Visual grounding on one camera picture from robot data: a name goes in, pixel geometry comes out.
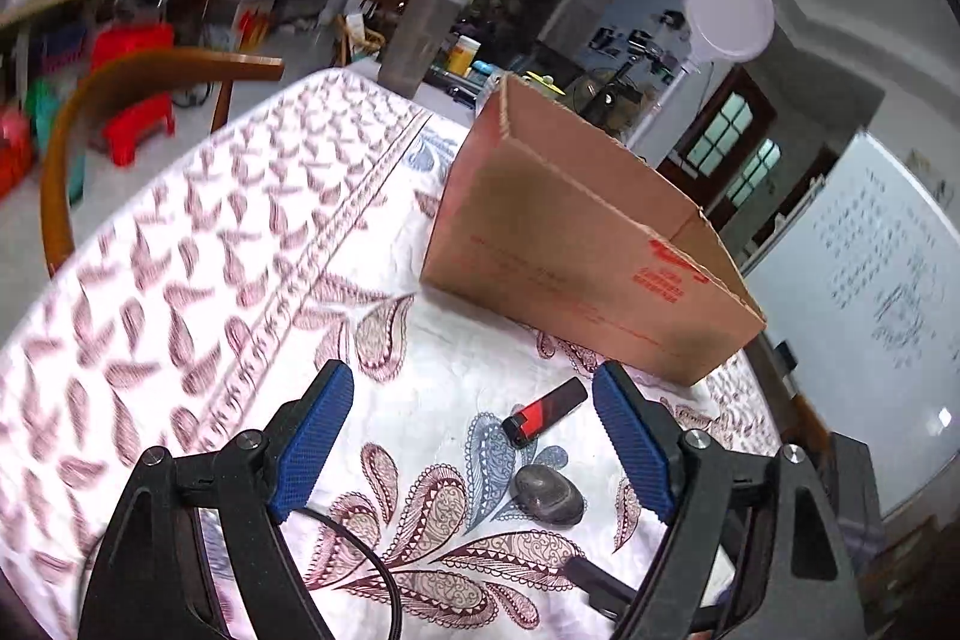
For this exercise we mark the yellow jar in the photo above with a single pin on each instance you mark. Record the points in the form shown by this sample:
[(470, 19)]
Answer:
[(463, 57)]

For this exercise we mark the paisley printed quilt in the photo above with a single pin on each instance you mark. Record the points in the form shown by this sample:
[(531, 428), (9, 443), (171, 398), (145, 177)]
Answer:
[(187, 310)]

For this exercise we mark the brown cardboard box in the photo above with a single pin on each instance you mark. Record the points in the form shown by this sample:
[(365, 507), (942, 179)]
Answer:
[(570, 250)]

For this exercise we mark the curved wooden chair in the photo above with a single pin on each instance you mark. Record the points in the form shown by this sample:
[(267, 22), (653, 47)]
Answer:
[(60, 175)]

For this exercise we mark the whiteboard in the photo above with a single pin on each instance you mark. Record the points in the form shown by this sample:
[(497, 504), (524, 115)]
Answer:
[(862, 272)]

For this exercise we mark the wooden door with windows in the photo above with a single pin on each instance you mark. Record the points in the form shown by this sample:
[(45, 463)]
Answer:
[(757, 183), (720, 123)]

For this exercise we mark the red plastic stool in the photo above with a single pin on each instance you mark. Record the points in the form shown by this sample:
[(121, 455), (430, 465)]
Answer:
[(131, 48)]

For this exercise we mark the grey stone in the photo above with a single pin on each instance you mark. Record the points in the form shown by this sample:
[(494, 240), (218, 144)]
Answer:
[(547, 494)]

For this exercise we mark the red black lighter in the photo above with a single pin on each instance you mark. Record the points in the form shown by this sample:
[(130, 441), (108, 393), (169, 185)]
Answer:
[(544, 411)]

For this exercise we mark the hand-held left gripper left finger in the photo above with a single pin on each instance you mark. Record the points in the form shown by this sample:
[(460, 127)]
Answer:
[(315, 437)]

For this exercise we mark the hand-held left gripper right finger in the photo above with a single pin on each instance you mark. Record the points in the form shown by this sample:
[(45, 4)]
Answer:
[(630, 437)]

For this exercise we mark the black whiteboard eraser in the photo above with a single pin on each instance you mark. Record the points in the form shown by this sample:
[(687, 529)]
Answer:
[(785, 356)]

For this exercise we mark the grey shaker bottle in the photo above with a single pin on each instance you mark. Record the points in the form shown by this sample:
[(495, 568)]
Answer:
[(412, 40)]

